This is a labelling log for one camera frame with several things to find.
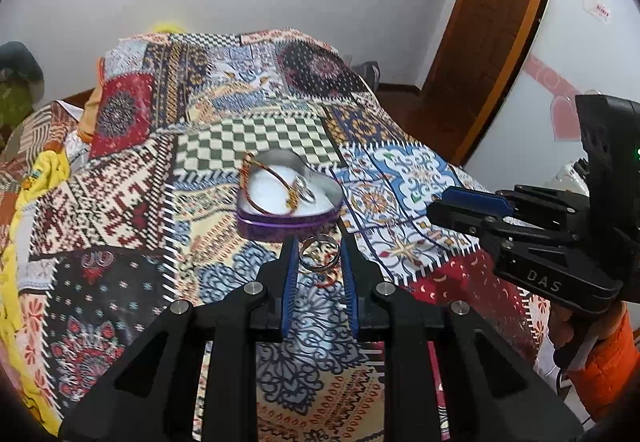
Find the brown wooden door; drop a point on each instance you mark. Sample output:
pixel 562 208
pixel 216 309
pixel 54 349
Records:
pixel 492 22

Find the patchwork printed blanket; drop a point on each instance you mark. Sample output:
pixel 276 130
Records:
pixel 125 197

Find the orange pillow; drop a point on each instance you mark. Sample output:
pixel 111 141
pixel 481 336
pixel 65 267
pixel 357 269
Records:
pixel 90 112

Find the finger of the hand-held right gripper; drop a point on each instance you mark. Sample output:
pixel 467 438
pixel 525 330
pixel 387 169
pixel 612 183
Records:
pixel 475 200
pixel 457 218

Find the pink heart wall decoration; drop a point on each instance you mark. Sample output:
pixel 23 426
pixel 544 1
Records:
pixel 564 114

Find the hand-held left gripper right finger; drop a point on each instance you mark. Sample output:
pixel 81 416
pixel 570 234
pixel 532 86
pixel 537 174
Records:
pixel 351 292

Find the purple heart-shaped tin box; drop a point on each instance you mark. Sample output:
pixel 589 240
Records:
pixel 270 228

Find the grey bag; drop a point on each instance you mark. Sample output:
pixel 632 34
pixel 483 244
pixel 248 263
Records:
pixel 369 72

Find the white object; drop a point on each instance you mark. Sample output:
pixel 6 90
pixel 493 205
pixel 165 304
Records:
pixel 570 179

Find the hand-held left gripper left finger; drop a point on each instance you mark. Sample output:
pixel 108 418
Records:
pixel 287 292

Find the orange-brown thin bangle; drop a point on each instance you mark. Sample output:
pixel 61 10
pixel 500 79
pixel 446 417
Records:
pixel 272 170

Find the person's right forearm orange sleeve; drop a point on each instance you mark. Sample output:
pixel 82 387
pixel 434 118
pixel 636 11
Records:
pixel 610 362

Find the person's right hand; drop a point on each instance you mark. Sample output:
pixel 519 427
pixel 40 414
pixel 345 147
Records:
pixel 560 327

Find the white wall sticker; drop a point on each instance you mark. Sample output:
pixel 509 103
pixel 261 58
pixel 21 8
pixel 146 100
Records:
pixel 598 9

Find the yellow cloth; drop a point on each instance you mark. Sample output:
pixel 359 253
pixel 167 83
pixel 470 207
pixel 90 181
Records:
pixel 50 172

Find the grey plush toy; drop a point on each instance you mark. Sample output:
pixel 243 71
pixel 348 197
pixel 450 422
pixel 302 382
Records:
pixel 17 59

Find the silver bangle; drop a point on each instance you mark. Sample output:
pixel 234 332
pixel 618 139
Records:
pixel 311 267

